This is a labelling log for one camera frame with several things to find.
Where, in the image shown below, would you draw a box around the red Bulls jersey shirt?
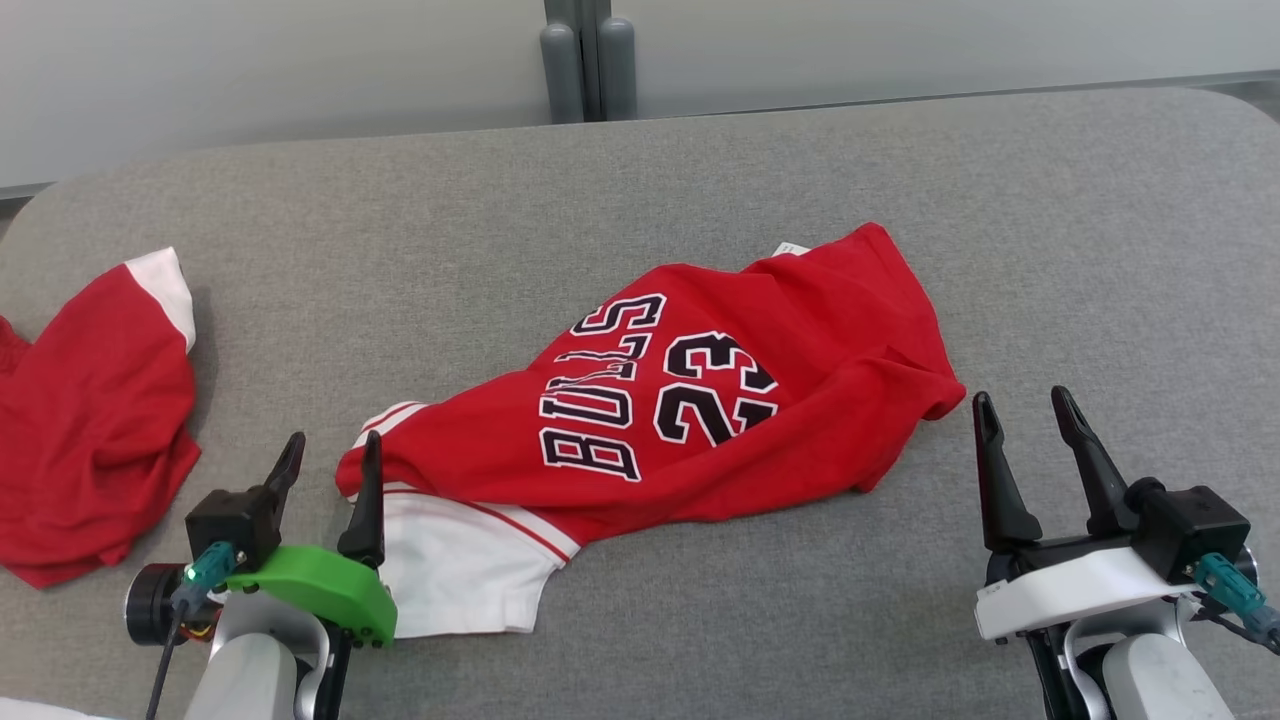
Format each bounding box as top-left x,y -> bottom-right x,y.
335,222 -> 968,638

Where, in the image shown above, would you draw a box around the grey partition post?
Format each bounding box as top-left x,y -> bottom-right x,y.
540,0 -> 638,124

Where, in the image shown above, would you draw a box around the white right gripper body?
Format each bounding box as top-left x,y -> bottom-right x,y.
975,532 -> 1201,641

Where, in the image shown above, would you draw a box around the right camera cable teal plug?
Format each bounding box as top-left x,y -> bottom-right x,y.
1190,553 -> 1280,656

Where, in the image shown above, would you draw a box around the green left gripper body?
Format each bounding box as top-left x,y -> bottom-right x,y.
225,545 -> 398,649

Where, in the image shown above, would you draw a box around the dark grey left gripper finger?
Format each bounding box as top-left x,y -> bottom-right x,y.
262,432 -> 307,521
337,430 -> 386,569

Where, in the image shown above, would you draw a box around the red shorts with white trim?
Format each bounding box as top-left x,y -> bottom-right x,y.
0,247 -> 201,589

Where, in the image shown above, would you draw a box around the camera cable teal plug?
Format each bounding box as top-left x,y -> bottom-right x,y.
145,540 -> 238,720
1190,553 -> 1280,656

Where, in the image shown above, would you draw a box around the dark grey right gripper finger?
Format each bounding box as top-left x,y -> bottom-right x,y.
1050,386 -> 1141,536
972,392 -> 1043,551

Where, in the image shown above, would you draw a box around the left camera cable teal plug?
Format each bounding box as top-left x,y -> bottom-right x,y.
145,540 -> 238,720

